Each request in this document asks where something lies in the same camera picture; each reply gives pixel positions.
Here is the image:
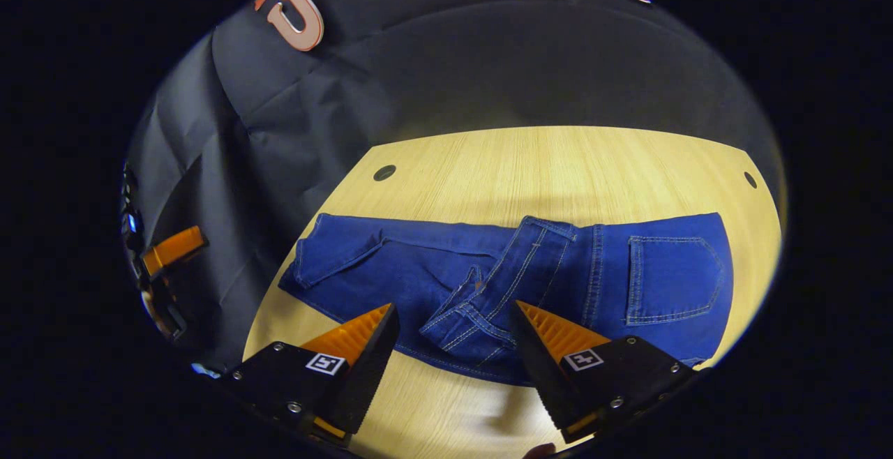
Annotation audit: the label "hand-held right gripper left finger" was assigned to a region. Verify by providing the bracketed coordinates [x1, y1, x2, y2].
[223, 302, 402, 446]

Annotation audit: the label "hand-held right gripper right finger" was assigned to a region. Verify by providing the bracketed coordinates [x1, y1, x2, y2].
[509, 299, 698, 444]

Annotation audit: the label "blue jeans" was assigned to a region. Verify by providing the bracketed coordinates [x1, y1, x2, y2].
[278, 211, 735, 386]

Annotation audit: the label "black backdrop cloth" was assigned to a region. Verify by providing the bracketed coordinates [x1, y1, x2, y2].
[122, 0, 786, 376]

